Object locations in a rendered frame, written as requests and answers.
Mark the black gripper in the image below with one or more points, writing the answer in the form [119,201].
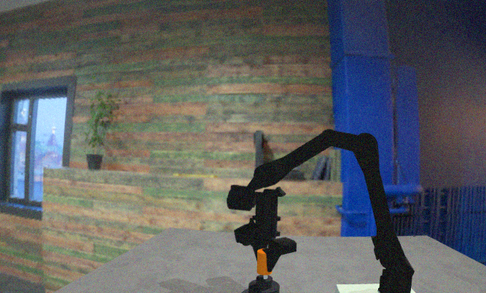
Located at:
[276,246]

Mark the dark grey round pedestal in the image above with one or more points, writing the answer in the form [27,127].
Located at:
[263,284]

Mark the orange tapered knob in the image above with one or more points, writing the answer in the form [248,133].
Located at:
[262,263]

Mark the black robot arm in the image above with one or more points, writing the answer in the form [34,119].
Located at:
[397,277]

